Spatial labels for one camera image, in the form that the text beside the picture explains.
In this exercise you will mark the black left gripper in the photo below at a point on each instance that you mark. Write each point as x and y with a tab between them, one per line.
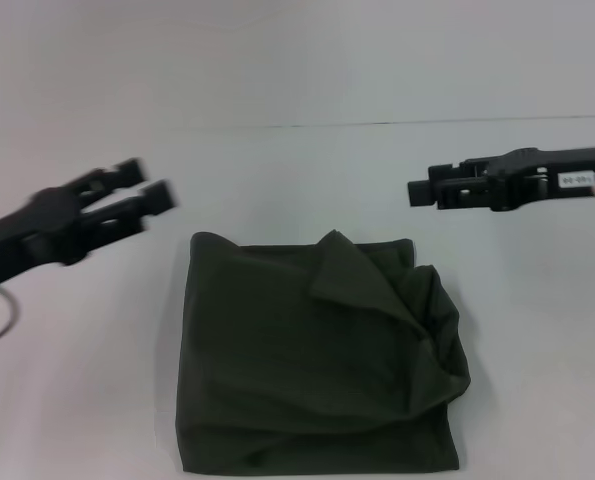
27	230

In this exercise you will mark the dark green FREE t-shirt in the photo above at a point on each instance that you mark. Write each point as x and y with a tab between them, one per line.
302	360

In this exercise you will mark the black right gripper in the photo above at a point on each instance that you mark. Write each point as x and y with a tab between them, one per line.
552	172

